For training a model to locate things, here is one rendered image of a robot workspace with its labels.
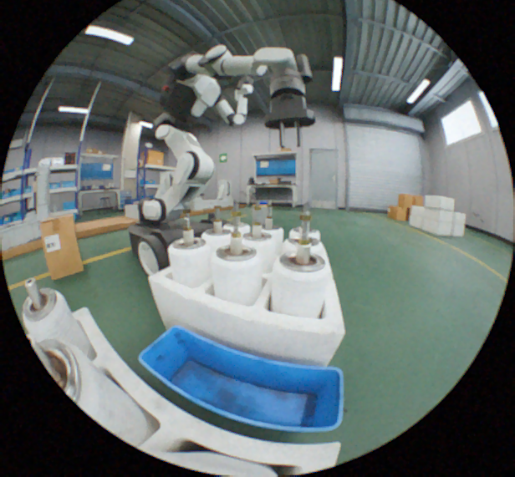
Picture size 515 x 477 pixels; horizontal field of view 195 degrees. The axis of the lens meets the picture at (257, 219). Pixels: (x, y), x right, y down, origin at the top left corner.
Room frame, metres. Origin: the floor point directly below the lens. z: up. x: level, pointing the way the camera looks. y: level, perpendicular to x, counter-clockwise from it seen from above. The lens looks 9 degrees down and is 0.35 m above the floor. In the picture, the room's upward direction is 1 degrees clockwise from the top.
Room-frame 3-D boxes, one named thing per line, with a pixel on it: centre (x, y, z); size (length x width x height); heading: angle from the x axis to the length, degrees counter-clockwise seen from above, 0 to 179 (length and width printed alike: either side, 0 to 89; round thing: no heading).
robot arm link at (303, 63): (0.35, -0.09, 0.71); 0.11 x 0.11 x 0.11; 68
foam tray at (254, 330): (0.37, 0.00, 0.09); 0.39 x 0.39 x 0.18; 71
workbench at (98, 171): (3.06, 4.99, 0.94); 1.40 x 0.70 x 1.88; 159
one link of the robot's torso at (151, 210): (0.85, 0.61, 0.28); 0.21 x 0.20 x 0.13; 69
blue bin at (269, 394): (0.09, 0.03, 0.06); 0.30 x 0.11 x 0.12; 72
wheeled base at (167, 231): (0.83, 0.58, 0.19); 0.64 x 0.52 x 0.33; 69
